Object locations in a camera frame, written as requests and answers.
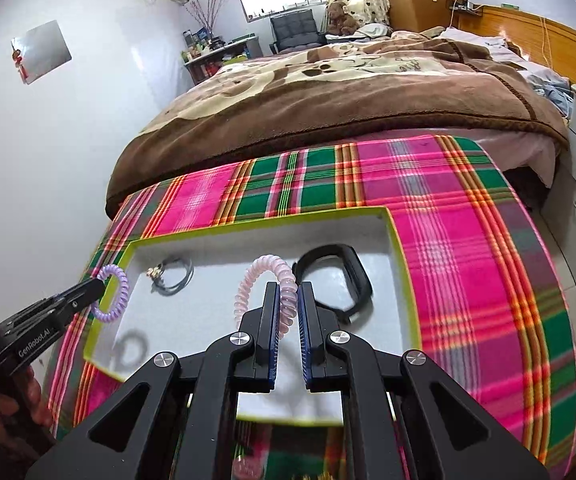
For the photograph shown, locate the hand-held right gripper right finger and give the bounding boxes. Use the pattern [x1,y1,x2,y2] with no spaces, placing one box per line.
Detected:
[295,281,551,480]

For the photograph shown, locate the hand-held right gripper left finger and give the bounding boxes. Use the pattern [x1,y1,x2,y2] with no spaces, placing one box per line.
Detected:
[25,282,289,480]

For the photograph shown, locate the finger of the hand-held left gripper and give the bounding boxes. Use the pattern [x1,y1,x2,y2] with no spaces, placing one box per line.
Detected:
[42,278,107,318]

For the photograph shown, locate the purple spiral hair tie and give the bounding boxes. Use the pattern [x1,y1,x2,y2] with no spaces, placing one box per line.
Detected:
[89,263,130,322]

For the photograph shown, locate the pink spiral hair tie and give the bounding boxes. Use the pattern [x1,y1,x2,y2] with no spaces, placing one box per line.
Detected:
[234,255,300,338]

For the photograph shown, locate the yellow-green tray box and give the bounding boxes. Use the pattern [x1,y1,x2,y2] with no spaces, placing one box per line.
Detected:
[82,205,423,428]

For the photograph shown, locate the person's left hand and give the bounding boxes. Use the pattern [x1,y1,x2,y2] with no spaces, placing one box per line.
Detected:
[0,366,55,461]

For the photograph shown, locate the black wristband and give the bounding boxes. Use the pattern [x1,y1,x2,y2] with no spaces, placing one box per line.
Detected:
[293,243,374,323]

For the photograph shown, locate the pink green plaid cloth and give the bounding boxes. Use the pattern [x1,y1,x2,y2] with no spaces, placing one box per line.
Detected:
[43,132,576,480]

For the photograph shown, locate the bed with brown blanket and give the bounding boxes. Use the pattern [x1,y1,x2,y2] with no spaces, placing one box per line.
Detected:
[105,30,571,221]

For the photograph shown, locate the red tassel ornament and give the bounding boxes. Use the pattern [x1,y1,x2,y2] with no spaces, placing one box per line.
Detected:
[12,47,29,81]

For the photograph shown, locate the white shelf with bottles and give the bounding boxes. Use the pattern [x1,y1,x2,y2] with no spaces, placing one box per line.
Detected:
[182,30,264,86]

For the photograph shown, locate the grey armchair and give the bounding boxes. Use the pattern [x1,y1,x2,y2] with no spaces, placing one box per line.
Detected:
[269,10,326,55]

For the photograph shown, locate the dried flower branches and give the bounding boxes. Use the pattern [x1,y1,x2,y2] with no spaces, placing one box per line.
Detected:
[188,0,229,36]

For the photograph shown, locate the white pillow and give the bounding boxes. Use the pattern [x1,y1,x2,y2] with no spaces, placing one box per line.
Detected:
[355,22,394,41]

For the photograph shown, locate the brown teddy bear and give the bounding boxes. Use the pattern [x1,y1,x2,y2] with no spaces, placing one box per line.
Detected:
[324,1,360,37]

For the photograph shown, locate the grey blue clothes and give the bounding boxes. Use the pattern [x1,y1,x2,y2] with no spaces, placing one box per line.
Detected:
[528,71,575,117]

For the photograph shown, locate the wooden headboard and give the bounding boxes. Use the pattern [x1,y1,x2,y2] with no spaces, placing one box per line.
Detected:
[455,5,576,96]

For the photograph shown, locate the grey hair tie with charm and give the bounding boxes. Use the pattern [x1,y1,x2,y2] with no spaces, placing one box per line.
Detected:
[145,256,195,295]

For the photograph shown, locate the silver wall panel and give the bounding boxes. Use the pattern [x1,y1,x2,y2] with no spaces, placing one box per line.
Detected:
[10,20,73,85]

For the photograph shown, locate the wall shelf with chargers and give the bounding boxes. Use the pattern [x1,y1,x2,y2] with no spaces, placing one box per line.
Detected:
[445,0,484,16]

